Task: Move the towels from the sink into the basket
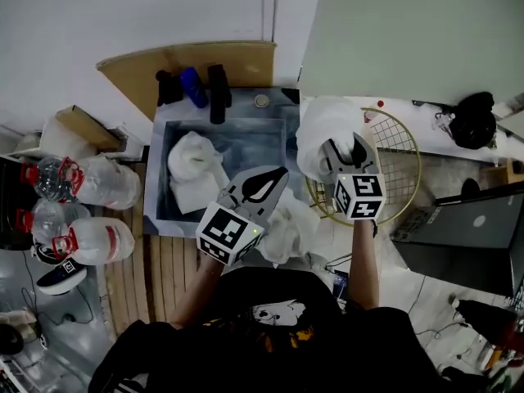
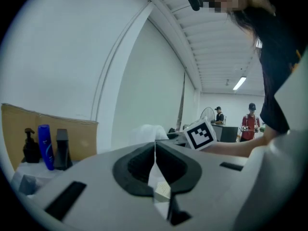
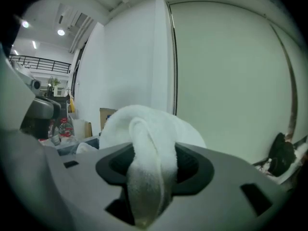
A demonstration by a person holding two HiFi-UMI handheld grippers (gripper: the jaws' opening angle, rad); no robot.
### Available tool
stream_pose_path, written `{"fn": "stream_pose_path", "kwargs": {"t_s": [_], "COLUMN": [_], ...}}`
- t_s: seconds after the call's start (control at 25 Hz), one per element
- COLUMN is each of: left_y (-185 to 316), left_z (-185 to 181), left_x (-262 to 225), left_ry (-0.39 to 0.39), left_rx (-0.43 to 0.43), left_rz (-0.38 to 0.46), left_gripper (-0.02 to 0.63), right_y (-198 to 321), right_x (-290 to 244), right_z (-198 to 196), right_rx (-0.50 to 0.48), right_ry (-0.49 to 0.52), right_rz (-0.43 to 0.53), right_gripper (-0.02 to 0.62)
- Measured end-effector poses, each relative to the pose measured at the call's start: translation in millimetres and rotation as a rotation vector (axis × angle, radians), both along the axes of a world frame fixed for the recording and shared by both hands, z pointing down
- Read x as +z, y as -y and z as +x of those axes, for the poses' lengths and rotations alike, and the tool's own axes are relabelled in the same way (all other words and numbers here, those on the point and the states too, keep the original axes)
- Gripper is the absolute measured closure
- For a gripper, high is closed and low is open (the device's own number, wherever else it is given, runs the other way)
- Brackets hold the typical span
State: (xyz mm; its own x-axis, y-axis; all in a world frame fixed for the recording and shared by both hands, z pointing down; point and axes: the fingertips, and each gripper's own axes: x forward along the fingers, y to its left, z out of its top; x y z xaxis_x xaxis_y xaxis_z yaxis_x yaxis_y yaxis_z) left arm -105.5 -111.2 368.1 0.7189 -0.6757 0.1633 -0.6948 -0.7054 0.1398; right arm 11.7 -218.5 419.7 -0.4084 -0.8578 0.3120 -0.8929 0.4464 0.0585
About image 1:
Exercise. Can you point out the small cardboard box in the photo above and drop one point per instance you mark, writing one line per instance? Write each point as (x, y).
(88, 127)

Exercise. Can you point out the large cardboard sheet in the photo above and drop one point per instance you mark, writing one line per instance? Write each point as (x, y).
(135, 72)

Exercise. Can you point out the black bag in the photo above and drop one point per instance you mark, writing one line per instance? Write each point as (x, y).
(475, 125)

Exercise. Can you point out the small black device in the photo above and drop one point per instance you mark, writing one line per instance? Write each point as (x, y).
(340, 283)

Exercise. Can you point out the round metal sink knob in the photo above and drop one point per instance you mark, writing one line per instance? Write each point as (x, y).
(261, 100)

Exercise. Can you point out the white low shelf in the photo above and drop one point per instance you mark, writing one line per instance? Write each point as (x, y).
(425, 133)

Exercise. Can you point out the small clear jar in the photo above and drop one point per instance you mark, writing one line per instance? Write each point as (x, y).
(444, 120)

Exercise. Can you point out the black pump bottle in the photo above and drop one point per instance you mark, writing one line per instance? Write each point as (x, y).
(168, 90)

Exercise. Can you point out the wooden slat platform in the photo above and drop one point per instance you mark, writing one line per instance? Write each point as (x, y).
(163, 268)

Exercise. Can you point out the black faucet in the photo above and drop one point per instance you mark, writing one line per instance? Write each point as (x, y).
(219, 94)

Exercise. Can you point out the black cabinet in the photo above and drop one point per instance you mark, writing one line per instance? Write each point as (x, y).
(10, 211)

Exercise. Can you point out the white cloth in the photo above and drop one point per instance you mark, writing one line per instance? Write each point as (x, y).
(192, 166)
(323, 125)
(286, 227)

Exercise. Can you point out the person's left forearm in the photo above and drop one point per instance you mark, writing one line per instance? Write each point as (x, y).
(196, 293)

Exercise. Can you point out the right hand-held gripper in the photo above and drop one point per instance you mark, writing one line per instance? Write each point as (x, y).
(360, 197)

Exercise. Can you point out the small red capped bottle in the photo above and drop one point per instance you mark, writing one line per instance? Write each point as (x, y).
(370, 116)

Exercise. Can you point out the person's right forearm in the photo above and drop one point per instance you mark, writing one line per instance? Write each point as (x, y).
(363, 260)

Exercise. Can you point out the person's legs in light trousers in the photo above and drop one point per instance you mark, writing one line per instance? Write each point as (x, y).
(319, 268)

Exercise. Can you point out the blue bottle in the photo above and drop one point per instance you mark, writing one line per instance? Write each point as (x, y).
(194, 88)

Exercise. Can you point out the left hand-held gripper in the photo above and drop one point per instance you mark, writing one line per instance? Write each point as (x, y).
(225, 236)

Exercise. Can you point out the black computer tower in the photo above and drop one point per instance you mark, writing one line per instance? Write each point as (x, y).
(458, 240)

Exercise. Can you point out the white carton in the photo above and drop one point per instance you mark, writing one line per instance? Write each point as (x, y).
(57, 141)

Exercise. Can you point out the person's black shirt torso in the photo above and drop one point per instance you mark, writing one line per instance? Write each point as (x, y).
(266, 342)

